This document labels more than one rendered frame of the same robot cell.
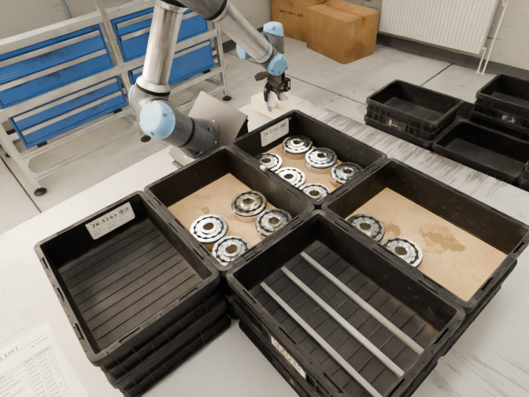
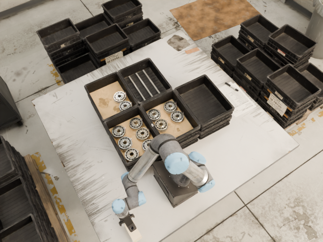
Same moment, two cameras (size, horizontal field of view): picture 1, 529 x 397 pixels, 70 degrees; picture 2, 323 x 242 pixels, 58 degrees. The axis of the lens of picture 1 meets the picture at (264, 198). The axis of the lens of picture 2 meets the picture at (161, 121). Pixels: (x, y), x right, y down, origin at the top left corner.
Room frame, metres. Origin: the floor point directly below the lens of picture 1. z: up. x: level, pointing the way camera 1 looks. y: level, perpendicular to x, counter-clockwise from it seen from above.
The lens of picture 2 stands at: (1.90, 0.26, 2.71)
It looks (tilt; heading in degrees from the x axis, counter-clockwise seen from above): 58 degrees down; 191
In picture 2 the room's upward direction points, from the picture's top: 4 degrees counter-clockwise
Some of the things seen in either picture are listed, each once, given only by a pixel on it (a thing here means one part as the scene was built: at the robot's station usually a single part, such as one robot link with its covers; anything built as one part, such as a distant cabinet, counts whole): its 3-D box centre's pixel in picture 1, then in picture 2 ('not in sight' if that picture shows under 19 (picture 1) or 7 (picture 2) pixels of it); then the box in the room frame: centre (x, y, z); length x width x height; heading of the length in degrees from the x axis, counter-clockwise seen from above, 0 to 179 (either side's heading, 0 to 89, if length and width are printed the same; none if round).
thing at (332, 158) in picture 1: (320, 157); (124, 142); (0.97, -0.20, 0.86); 0.10 x 0.10 x 0.01
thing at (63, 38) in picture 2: not in sight; (64, 46); (-0.45, -1.27, 0.37); 0.40 x 0.30 x 0.45; 130
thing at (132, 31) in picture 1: (169, 46); not in sight; (2.79, 0.58, 0.60); 0.72 x 0.03 x 0.56; 130
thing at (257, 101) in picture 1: (274, 108); (129, 223); (1.50, -0.08, 0.75); 0.24 x 0.06 x 0.06; 40
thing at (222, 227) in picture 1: (209, 228); (177, 116); (0.70, 0.16, 0.86); 0.10 x 0.10 x 0.01
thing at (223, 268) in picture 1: (225, 200); (169, 115); (0.75, 0.11, 0.92); 0.40 x 0.30 x 0.02; 36
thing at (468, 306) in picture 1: (421, 221); (110, 95); (0.60, -0.37, 0.92); 0.40 x 0.30 x 0.02; 36
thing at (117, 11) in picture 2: not in sight; (124, 20); (-0.96, -0.65, 0.37); 0.40 x 0.30 x 0.45; 130
